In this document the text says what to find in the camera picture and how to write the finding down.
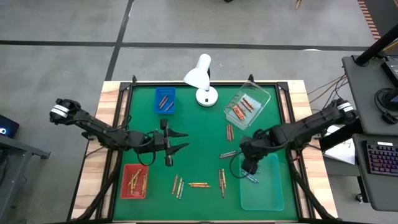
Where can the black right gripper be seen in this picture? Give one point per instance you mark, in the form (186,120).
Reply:
(255,149)

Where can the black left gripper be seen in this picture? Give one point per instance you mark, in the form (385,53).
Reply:
(158,141)

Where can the red-brown crayon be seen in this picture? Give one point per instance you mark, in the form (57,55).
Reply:
(227,155)
(223,189)

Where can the yellow-orange crayon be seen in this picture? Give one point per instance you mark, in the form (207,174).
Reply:
(145,185)
(228,132)

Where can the orange crayon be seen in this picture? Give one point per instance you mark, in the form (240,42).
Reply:
(200,186)
(242,109)
(245,106)
(248,102)
(239,112)

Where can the teal plastic bin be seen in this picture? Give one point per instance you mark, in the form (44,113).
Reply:
(267,196)

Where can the clear plastic container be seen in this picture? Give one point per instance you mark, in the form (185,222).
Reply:
(261,93)

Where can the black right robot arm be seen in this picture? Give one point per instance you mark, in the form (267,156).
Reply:
(311,124)

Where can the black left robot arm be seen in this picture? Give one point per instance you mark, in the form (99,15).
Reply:
(93,126)

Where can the blue plastic basket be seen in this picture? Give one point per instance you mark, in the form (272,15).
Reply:
(157,109)

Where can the white desk lamp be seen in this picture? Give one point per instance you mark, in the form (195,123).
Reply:
(206,96)

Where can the green table mat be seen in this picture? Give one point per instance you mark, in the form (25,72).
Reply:
(192,205)

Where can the red plastic bin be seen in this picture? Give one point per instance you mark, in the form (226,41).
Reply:
(126,189)

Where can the white box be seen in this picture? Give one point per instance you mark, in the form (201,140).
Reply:
(332,130)

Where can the black support beam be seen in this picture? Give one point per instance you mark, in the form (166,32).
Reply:
(340,135)

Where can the white paper sheet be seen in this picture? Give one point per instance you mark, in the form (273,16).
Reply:
(342,152)

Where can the grey equipment cart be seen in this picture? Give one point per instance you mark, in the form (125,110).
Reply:
(363,93)

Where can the grey keyboard desk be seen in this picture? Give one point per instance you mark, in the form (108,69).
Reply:
(373,193)

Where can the black backlit keyboard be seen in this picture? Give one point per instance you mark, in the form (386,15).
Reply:
(382,158)

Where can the black round device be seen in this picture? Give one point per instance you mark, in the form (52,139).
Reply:
(392,99)

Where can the black laptop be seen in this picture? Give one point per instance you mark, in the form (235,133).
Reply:
(392,70)

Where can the black slanted pole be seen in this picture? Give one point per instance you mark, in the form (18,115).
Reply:
(376,46)

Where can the grey side table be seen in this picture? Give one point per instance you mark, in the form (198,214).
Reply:
(18,149)

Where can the black device with light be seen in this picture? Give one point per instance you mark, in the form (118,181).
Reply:
(11,124)

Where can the black aluminium table frame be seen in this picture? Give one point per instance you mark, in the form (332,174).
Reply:
(155,83)

